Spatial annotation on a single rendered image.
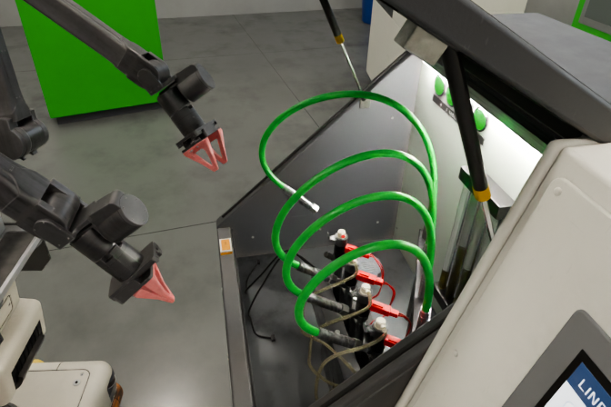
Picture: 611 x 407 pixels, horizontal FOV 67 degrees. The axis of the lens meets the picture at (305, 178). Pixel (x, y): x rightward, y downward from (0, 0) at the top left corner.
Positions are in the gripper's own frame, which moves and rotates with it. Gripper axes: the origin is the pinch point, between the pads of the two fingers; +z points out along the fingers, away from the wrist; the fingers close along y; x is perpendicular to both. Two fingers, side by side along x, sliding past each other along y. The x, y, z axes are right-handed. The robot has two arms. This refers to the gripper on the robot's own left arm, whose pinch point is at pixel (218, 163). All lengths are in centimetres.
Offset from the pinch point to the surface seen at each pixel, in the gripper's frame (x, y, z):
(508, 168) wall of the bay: -54, -5, 30
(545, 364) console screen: -50, -51, 32
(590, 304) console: -57, -51, 27
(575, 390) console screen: -52, -54, 32
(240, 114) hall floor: 132, 278, -10
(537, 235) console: -55, -44, 23
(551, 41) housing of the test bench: -72, 19, 18
